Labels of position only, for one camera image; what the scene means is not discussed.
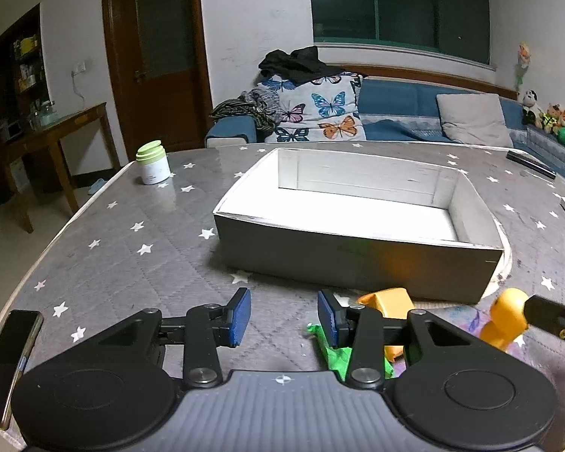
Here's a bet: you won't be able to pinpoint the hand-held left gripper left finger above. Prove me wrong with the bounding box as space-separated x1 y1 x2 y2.
87 287 252 388

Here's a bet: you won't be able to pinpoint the white jar with green lid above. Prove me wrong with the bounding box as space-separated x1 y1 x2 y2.
136 140 171 185

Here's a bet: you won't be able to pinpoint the grey star-print tablecloth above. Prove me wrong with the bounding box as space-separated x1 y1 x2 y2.
0 144 565 452

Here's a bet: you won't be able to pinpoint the black clothes pile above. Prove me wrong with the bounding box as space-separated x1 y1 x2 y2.
259 46 344 84

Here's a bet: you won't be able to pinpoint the white cardboard box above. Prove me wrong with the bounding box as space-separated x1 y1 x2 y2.
213 147 505 303

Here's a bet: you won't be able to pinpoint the green-framed window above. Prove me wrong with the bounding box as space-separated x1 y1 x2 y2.
308 0 491 64

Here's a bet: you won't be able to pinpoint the orange packet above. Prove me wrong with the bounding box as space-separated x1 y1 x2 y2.
357 287 415 363

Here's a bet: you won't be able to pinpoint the black remote control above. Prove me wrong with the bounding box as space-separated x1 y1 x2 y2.
506 150 557 180

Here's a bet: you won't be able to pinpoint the wooden side table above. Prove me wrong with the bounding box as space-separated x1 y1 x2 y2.
2 102 123 234

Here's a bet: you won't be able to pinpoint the dark wooden shelf cabinet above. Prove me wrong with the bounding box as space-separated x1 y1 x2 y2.
0 4 48 217

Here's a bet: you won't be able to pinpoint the green packet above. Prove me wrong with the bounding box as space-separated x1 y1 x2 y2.
307 322 396 380

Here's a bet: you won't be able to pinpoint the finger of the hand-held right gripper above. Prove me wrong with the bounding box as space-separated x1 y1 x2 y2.
522 294 565 340

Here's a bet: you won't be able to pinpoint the yellow toy figure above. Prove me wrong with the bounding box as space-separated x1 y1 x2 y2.
480 288 530 351

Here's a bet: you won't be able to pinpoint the panda plush toy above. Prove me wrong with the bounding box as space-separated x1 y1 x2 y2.
520 89 542 125

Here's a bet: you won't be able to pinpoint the butterfly print pillow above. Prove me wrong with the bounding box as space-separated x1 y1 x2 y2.
254 72 364 143

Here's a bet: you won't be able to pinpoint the brown wooden door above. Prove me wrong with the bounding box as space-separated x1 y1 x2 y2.
101 0 214 151

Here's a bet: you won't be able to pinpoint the grey pillow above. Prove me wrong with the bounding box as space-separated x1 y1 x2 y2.
436 93 514 148

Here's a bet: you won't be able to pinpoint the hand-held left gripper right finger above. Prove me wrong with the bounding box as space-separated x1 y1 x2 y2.
316 289 481 389

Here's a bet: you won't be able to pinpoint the orange plush toys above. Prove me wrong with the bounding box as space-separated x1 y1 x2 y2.
541 102 565 135

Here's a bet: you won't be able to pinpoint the black smartphone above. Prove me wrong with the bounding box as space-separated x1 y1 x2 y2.
0 310 44 430

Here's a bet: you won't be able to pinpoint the glass jar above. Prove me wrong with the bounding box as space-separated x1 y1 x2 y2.
31 101 57 128

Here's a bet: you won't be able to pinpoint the striped cloth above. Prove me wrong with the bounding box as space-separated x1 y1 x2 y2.
210 89 283 135

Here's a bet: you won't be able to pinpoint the blue sofa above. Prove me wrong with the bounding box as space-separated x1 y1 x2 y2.
205 73 565 184

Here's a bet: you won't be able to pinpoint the flower wall decoration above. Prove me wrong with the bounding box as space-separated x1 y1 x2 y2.
515 42 533 90

